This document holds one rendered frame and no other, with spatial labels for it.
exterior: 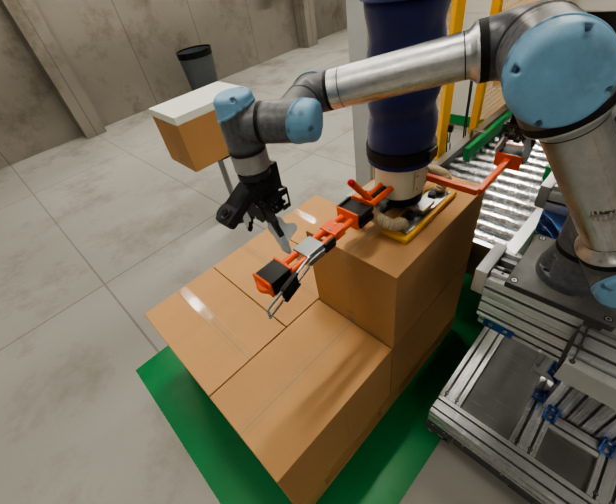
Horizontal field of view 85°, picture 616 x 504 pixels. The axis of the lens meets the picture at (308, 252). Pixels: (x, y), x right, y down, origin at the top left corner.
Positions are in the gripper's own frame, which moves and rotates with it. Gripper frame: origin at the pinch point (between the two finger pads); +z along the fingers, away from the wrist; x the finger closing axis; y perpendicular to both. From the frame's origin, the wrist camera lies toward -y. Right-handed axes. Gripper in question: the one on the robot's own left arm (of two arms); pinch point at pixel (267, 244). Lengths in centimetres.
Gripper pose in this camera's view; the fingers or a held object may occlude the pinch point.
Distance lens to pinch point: 83.5
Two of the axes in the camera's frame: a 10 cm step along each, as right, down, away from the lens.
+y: 6.8, -5.7, 4.6
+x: -7.2, -3.9, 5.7
